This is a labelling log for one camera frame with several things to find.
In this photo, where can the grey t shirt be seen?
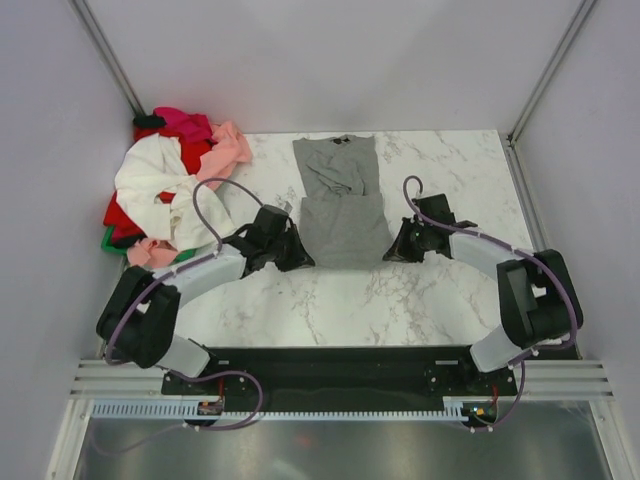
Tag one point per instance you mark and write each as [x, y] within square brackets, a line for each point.
[342, 219]

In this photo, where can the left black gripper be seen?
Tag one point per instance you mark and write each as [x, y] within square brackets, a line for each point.
[299, 258]

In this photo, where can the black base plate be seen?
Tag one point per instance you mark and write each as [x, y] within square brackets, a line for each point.
[314, 378]

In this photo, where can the left aluminium frame post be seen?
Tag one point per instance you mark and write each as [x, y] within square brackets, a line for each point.
[107, 54]

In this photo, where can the black garment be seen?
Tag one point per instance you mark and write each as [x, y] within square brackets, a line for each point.
[149, 122]

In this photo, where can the magenta t shirt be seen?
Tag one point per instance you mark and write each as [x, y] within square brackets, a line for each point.
[192, 127]

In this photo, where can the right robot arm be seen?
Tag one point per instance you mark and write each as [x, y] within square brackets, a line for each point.
[538, 305]

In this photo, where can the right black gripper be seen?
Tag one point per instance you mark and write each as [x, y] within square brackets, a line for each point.
[401, 250]

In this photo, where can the white slotted cable duct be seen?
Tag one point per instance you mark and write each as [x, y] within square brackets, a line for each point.
[195, 410]

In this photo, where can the right aluminium frame post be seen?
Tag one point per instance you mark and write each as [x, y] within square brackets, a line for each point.
[569, 37]

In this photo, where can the red t shirt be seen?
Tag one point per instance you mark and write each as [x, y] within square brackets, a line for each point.
[190, 157]

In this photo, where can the aluminium frame post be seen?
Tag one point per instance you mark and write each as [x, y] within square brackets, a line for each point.
[569, 37]
[107, 54]

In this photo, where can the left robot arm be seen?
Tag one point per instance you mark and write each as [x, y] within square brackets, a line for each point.
[139, 321]

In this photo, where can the green t shirt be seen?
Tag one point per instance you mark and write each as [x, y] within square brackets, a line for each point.
[119, 245]

